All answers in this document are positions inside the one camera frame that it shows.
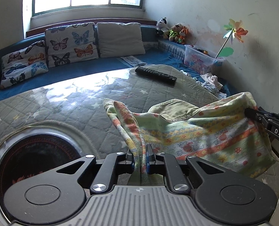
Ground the colourful patterned child shirt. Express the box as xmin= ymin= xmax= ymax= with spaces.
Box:
xmin=103 ymin=92 xmax=276 ymax=185

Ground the pile of white clothes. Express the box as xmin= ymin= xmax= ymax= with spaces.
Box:
xmin=180 ymin=70 xmax=231 ymax=99

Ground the clear plastic storage box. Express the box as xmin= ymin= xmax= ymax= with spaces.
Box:
xmin=183 ymin=44 xmax=225 ymax=75

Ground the black remote control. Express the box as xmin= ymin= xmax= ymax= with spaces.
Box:
xmin=135 ymin=66 xmax=177 ymax=86

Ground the black round induction cooktop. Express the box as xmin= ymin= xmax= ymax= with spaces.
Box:
xmin=0 ymin=133 xmax=83 ymax=221

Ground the colourful paper pinwheel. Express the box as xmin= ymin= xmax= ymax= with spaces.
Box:
xmin=215 ymin=18 xmax=248 ymax=58

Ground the blue sofa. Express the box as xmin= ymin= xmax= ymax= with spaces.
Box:
xmin=0 ymin=26 xmax=204 ymax=101

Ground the orange plush lion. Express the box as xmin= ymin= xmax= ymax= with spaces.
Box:
xmin=177 ymin=27 xmax=190 ymax=45

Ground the brown plush bear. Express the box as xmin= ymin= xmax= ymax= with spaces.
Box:
xmin=169 ymin=23 xmax=184 ymax=42

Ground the plain beige cushion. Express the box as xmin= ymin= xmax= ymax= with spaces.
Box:
xmin=96 ymin=22 xmax=146 ymax=58

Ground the upright butterfly print cushion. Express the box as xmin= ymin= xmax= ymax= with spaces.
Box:
xmin=45 ymin=22 xmax=99 ymax=67

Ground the lying butterfly print cushion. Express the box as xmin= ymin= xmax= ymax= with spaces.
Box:
xmin=0 ymin=40 xmax=48 ymax=89

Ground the black white plush cow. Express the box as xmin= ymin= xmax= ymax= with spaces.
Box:
xmin=156 ymin=17 xmax=170 ymax=39

